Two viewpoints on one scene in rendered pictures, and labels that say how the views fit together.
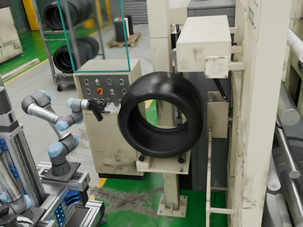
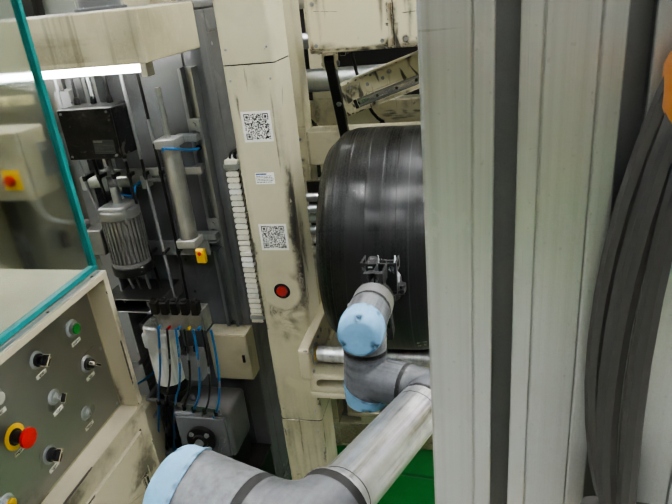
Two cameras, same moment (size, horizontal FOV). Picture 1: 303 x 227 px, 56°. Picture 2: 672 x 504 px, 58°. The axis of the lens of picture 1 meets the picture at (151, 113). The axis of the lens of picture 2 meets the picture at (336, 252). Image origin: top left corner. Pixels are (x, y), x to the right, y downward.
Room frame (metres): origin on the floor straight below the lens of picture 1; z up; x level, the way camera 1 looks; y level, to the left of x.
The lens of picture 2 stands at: (1.84, 1.40, 1.81)
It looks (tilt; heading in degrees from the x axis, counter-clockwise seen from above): 24 degrees down; 271
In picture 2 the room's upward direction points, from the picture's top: 6 degrees counter-clockwise
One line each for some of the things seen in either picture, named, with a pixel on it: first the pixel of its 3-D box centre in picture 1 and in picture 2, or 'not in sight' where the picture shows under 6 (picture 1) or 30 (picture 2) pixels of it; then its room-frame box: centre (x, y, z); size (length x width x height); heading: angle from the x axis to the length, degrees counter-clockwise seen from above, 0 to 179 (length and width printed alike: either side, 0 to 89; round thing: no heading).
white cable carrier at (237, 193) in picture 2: not in sight; (249, 242); (2.09, -0.11, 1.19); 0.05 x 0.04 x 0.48; 76
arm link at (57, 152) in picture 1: (57, 152); not in sight; (1.81, 0.75, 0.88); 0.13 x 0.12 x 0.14; 148
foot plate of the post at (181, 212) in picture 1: (172, 204); not in sight; (2.00, -0.12, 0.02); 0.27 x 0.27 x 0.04; 76
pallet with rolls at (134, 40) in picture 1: (123, 29); not in sight; (8.64, 0.58, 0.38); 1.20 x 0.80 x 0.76; 170
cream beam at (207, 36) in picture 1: (204, 40); (425, 13); (1.55, -0.33, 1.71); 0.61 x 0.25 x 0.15; 166
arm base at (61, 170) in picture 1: (60, 165); not in sight; (1.81, 0.76, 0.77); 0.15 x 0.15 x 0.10
